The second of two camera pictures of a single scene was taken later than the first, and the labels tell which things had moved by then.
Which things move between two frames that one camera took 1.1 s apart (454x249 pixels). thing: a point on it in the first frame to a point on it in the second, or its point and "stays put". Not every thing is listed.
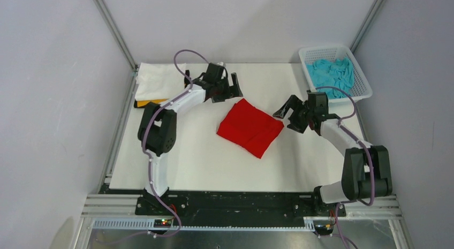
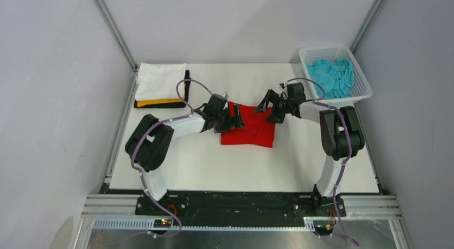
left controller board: (162, 223) stays put
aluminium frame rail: (380, 207) stays put
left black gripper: (232, 91) to (234, 122)
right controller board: (325, 229) stays put
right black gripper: (296, 104) to (271, 96)
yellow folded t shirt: (142, 103) stays put
